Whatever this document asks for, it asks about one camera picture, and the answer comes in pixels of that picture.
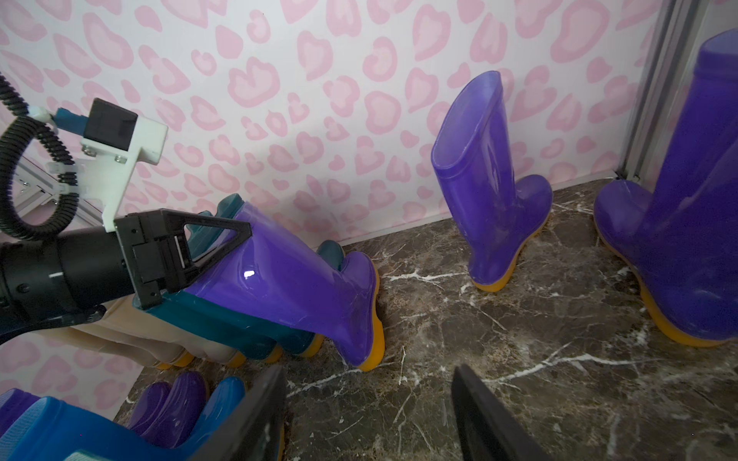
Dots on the blue boot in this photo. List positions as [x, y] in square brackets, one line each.
[51, 429]

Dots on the aluminium frame post right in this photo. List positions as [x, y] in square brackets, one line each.
[675, 31]

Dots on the purple boot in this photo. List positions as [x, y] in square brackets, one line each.
[680, 239]
[13, 403]
[166, 414]
[496, 213]

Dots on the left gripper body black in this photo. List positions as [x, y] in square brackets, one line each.
[66, 280]

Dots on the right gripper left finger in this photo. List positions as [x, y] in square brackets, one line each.
[255, 429]

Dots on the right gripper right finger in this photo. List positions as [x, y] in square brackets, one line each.
[487, 431]

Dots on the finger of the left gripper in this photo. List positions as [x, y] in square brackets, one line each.
[168, 250]

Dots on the purple boot tip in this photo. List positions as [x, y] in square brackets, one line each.
[223, 285]

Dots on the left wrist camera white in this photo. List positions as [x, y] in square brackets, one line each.
[114, 140]

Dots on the beige boot with paper stuffing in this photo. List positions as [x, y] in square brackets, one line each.
[166, 342]

